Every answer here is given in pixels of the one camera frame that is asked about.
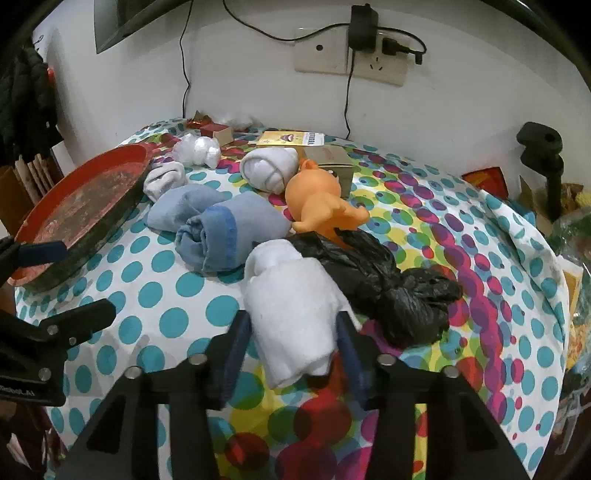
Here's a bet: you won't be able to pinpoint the small ribbed white sock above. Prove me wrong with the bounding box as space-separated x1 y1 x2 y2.
142 161 186 203

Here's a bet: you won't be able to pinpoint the round red tray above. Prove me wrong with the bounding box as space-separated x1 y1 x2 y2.
10 142 154 292

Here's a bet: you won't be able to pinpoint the brown cardboard box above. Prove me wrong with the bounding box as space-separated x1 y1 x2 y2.
302 145 355 195

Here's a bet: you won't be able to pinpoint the black wall cable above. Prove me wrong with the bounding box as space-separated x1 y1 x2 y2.
222 0 352 44

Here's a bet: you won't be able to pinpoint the knotted white sock roll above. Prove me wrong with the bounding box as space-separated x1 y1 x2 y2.
239 147 298 195

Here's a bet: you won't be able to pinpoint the black adapter cable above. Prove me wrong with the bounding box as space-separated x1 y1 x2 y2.
342 48 357 139

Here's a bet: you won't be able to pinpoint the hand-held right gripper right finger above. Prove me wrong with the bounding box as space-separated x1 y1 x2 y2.
336 311 532 480

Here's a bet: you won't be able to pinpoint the yellow carton box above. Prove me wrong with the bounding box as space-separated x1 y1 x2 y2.
255 130 324 149

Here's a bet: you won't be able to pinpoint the black plug with cable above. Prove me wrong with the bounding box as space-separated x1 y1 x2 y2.
379 27 427 66

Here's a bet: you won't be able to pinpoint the polka dot tablecloth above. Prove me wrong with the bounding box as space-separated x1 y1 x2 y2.
14 115 580 480

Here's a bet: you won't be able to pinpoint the black clamp stand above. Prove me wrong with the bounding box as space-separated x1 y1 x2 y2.
516 121 565 222

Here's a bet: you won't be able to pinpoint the black hanging cable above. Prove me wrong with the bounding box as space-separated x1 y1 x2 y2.
178 0 194 118

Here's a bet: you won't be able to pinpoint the dark wall monitor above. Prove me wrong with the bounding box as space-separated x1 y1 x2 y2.
93 0 195 55

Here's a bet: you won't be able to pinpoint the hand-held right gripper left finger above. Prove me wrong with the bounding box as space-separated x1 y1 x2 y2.
55 310 252 480

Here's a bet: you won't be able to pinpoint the small red box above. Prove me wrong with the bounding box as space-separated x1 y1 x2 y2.
198 123 234 141

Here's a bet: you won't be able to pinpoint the orange rubber toy figure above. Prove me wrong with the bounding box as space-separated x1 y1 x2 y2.
284 158 371 241

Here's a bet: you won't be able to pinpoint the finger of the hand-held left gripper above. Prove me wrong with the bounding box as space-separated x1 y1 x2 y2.
0 299 117 354
0 237 68 283

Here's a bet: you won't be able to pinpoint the red snack packet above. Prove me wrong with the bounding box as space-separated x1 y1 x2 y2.
462 168 509 197

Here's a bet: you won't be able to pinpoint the blue sock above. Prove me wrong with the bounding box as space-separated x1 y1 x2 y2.
147 185 293 277

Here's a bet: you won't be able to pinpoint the beige wall socket plate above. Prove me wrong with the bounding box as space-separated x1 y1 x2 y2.
294 27 411 86

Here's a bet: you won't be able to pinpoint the black padded jacket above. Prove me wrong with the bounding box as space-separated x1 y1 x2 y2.
0 44 61 164

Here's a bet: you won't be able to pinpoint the black plastic bag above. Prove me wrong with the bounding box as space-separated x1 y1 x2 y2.
292 229 464 349

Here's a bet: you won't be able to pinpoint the black power adapter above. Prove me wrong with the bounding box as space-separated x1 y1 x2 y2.
347 4 382 52

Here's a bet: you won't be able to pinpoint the patterned paper rolls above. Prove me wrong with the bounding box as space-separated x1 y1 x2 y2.
14 154 63 204

